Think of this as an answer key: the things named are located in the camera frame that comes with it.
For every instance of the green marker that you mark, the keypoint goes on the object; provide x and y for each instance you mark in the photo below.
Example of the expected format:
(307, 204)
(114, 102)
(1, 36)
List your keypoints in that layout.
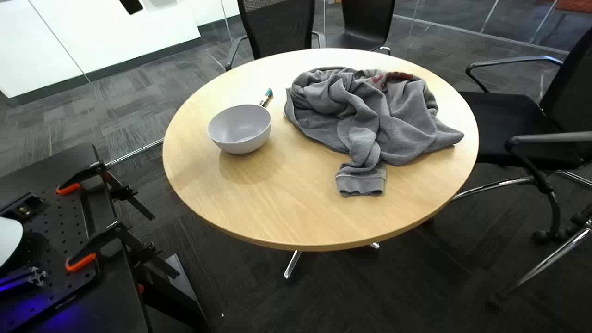
(268, 99)

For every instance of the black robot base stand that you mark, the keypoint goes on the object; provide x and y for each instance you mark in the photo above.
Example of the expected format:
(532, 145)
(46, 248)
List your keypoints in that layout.
(110, 295)

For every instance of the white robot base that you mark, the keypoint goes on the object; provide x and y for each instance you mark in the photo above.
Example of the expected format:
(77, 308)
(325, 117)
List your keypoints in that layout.
(12, 234)

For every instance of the grey ceramic bowl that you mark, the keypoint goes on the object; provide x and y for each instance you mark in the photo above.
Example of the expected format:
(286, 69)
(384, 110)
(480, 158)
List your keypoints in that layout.
(242, 128)

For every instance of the round wooden table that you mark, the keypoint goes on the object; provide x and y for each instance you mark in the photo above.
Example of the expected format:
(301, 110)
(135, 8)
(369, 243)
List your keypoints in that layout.
(284, 195)

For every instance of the grey crumpled sweatshirt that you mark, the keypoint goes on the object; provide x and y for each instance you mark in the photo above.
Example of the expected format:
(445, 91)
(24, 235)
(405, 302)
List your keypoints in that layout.
(375, 117)

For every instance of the black mesh office chair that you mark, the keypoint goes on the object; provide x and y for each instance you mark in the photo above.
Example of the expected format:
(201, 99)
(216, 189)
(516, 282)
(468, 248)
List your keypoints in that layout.
(275, 26)

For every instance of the black office chair far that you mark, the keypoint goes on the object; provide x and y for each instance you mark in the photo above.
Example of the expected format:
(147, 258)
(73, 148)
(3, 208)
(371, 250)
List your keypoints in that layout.
(368, 25)

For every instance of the orange-handled black clamp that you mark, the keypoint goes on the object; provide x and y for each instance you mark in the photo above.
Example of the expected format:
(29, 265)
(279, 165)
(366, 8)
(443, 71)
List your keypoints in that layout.
(101, 173)
(114, 239)

